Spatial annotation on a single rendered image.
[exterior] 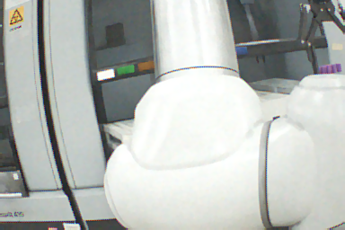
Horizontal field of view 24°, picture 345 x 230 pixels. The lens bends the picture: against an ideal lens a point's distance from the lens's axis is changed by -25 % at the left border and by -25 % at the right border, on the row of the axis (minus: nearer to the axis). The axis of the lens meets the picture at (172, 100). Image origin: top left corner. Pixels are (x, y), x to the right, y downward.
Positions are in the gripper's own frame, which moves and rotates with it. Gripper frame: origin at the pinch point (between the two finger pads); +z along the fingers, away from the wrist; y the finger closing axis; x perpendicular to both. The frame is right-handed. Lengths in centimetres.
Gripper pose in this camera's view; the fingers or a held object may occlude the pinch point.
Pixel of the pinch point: (337, 69)
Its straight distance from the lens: 189.5
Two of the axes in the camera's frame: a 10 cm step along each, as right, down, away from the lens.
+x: -2.1, -0.4, 9.8
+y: 9.6, -1.8, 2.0
